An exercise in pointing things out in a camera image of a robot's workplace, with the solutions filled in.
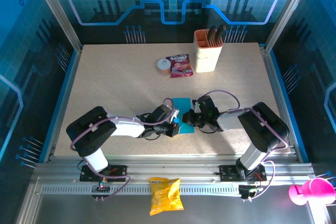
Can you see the small pull-tab tin can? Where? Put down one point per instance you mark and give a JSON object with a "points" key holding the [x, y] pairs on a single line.
{"points": [[164, 67]]}

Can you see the beige knife block orange top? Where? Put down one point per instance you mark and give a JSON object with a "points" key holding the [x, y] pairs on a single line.
{"points": [[207, 58]]}

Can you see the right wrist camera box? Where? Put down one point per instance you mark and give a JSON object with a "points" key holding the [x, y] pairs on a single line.
{"points": [[195, 107]]}

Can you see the aluminium side rail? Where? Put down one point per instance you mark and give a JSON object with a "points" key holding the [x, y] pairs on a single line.
{"points": [[273, 77]]}

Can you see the purple candy bag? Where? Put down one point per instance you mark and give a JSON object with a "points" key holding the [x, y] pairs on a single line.
{"points": [[179, 66]]}

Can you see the blue paper sheet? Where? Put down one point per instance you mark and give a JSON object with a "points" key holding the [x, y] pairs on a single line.
{"points": [[183, 103]]}

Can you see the aluminium frame beam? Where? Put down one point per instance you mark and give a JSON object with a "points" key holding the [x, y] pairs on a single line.
{"points": [[170, 167]]}

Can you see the small black circuit board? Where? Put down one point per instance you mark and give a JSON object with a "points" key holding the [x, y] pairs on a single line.
{"points": [[101, 187], [248, 192]]}

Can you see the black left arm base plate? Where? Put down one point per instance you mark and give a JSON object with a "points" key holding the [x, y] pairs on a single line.
{"points": [[118, 172]]}

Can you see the yellow chips bag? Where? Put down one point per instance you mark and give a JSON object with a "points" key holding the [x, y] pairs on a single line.
{"points": [[165, 197]]}

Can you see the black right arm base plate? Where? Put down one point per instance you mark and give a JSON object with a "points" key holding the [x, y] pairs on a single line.
{"points": [[228, 172]]}

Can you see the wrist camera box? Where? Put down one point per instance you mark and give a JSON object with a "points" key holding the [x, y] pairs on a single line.
{"points": [[195, 107], [176, 114]]}

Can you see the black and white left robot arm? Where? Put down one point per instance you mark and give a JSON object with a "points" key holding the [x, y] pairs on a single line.
{"points": [[126, 128]]}

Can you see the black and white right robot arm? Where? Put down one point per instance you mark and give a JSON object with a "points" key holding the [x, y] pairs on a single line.
{"points": [[262, 128]]}

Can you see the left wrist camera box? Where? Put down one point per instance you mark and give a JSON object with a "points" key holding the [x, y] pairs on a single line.
{"points": [[176, 114]]}

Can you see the aluminium frame post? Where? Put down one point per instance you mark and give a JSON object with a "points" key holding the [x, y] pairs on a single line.
{"points": [[288, 11], [58, 11]]}

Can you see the pink plastic cup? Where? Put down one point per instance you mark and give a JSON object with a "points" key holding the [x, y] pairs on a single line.
{"points": [[315, 190]]}

